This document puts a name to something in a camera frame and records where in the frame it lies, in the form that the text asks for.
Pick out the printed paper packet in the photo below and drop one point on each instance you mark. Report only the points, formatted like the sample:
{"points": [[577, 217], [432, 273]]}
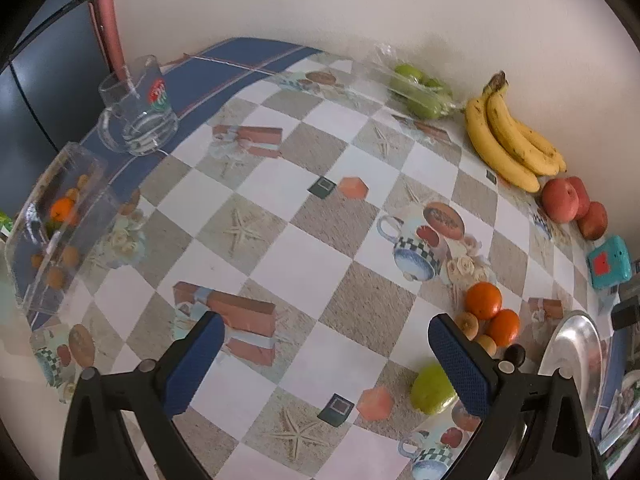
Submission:
{"points": [[622, 410]]}

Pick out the small brown round fruit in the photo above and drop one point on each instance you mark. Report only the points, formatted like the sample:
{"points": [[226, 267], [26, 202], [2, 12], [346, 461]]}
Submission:
{"points": [[467, 324], [486, 344]]}

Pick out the dark grey cabinet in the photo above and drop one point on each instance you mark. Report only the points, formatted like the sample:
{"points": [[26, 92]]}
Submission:
{"points": [[45, 85]]}

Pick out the printed checkered tablecloth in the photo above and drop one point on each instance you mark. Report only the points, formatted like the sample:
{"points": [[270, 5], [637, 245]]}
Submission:
{"points": [[350, 160]]}

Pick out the clear glass mug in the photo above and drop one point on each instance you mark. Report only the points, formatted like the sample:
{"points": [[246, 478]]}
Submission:
{"points": [[142, 125]]}

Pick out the green packet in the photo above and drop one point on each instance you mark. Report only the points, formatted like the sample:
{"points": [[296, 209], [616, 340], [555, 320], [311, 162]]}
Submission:
{"points": [[4, 222]]}

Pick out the orange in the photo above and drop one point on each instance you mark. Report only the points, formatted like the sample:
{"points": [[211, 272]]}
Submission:
{"points": [[483, 300], [504, 327]]}

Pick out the clear plastic container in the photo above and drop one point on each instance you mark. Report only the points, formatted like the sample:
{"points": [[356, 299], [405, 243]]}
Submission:
{"points": [[30, 280]]}

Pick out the green pear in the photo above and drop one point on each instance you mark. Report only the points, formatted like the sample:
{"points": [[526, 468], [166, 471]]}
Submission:
{"points": [[425, 105], [407, 71], [435, 85]]}

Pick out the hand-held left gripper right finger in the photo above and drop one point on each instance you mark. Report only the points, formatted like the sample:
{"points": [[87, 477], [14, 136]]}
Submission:
{"points": [[460, 365]]}

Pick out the clear plastic bag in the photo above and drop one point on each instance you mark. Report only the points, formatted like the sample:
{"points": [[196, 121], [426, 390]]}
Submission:
{"points": [[385, 60]]}

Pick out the yellow-green round fruit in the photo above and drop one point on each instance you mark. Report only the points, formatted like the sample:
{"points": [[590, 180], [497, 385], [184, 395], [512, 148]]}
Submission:
{"points": [[432, 390]]}

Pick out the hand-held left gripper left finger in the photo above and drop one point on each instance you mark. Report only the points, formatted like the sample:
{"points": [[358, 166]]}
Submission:
{"points": [[192, 365]]}

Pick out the dark plum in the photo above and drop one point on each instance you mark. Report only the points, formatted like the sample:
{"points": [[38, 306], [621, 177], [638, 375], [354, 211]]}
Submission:
{"points": [[515, 355]]}

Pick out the round metal plate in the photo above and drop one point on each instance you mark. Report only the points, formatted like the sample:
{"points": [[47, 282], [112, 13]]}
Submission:
{"points": [[575, 350]]}

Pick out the yellow banana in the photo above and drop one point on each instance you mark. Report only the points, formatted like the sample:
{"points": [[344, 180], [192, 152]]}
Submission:
{"points": [[492, 152], [515, 132], [545, 145]]}

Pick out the teal box with red patch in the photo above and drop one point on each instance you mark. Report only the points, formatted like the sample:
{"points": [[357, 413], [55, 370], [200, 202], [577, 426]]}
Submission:
{"points": [[607, 262]]}

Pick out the small tangerine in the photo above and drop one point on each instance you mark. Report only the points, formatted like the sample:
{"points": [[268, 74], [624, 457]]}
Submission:
{"points": [[62, 209]]}

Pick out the red apple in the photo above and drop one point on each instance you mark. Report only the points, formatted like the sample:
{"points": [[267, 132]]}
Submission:
{"points": [[593, 220], [582, 192], [560, 200]]}

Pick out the cluster of orange kumquats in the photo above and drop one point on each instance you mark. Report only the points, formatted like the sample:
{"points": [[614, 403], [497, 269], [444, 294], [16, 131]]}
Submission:
{"points": [[70, 255]]}

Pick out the pink upright bar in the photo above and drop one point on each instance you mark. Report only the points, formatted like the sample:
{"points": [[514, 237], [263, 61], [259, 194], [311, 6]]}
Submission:
{"points": [[107, 25]]}

